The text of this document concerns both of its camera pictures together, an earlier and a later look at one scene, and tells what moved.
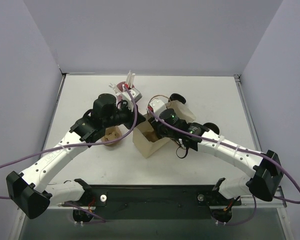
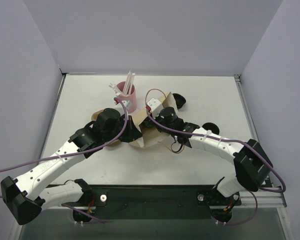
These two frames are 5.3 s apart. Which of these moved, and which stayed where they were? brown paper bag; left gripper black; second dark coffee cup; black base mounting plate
Moved: left gripper black; brown paper bag
Stayed: black base mounting plate; second dark coffee cup
